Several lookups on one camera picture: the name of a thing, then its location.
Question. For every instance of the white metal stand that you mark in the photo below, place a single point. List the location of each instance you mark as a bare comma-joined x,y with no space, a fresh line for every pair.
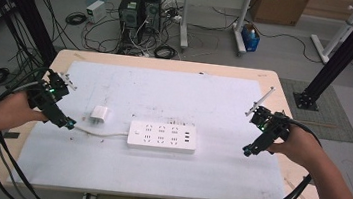
336,33

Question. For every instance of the small white box device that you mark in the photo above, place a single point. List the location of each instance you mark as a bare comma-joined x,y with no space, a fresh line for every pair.
95,10

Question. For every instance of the white charger plug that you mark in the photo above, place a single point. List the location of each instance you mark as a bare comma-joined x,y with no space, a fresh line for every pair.
99,114

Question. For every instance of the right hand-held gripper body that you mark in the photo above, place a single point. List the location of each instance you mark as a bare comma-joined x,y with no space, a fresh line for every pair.
274,124

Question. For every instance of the blue bin with bottle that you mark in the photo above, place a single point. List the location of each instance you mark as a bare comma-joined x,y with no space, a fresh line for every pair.
250,37

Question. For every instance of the cardboard box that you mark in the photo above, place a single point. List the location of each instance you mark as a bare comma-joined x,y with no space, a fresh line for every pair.
279,7

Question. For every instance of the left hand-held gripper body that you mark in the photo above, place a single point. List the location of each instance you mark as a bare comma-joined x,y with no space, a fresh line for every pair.
47,93

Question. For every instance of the person's right hand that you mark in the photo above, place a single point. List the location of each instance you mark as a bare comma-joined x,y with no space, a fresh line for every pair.
298,145

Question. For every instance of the grey floor mat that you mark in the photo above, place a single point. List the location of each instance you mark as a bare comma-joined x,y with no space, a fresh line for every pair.
334,114

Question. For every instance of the white table mat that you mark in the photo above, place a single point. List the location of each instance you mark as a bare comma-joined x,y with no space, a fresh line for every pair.
163,171

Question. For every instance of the black metal post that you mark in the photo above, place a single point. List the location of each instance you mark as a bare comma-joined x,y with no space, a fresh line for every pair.
348,48
30,12

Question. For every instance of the person's left hand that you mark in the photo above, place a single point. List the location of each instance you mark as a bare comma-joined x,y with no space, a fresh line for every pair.
14,109

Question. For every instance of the black computer tower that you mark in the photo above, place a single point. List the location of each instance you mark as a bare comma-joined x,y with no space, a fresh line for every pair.
130,10
152,7

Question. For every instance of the white power strip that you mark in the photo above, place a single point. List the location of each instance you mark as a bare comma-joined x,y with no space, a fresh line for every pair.
162,136

